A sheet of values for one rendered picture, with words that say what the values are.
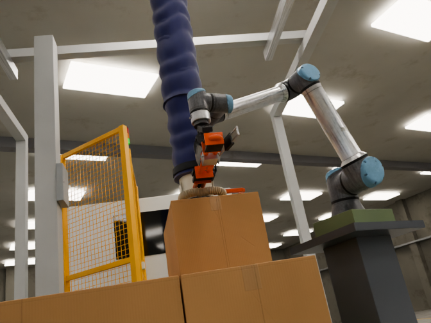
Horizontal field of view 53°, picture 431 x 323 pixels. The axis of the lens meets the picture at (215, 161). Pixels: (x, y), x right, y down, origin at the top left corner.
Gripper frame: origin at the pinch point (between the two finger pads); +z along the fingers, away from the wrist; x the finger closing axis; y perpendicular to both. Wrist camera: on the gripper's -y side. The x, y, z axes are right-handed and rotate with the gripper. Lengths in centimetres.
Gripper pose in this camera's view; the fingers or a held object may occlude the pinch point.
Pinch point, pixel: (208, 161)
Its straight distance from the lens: 187.2
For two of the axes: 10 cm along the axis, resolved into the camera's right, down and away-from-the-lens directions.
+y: -1.3, 3.9, 9.1
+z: 1.7, 9.1, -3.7
